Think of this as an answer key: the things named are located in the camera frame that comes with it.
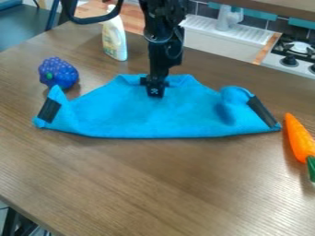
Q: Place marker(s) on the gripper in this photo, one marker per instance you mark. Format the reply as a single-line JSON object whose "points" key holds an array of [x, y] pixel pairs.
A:
{"points": [[157, 71]]}

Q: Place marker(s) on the blue cloth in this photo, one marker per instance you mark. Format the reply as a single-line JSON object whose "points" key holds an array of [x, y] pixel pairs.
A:
{"points": [[156, 115]]}

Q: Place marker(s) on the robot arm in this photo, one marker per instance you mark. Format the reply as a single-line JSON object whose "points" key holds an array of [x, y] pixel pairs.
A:
{"points": [[163, 27]]}

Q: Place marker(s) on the white plastic bottle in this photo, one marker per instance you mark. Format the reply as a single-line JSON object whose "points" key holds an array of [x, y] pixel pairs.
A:
{"points": [[115, 37]]}

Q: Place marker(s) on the toy sink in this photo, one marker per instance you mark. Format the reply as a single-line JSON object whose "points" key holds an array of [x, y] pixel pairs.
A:
{"points": [[228, 34]]}

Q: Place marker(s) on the blue toy grapes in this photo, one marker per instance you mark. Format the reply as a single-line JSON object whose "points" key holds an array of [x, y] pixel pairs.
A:
{"points": [[58, 73]]}

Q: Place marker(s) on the toy stove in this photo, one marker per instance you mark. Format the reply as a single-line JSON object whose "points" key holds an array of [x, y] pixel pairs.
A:
{"points": [[292, 55]]}

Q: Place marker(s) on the orange toy carrot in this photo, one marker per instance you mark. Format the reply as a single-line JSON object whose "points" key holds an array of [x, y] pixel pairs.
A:
{"points": [[301, 143]]}

